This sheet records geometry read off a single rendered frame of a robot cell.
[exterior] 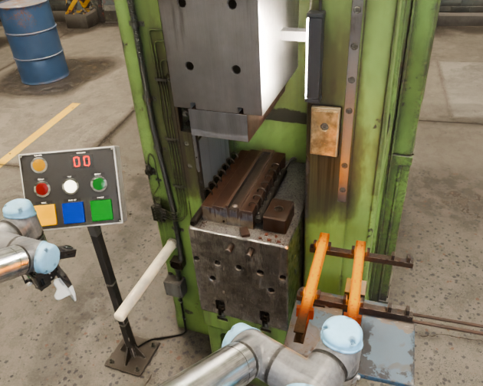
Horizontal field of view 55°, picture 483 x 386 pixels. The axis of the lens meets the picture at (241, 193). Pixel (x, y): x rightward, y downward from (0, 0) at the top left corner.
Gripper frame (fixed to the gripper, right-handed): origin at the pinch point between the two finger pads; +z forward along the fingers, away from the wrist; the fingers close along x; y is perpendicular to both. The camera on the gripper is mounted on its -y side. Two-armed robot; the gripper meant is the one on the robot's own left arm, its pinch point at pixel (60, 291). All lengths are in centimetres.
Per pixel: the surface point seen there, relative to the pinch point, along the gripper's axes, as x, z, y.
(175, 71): 17, -55, -51
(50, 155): -28.7, -25.6, -31.3
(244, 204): 34, -6, -57
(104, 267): -24, 31, -35
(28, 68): -381, 73, -276
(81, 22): -507, 84, -481
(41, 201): -28.4, -11.8, -21.9
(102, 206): -9.3, -8.8, -31.5
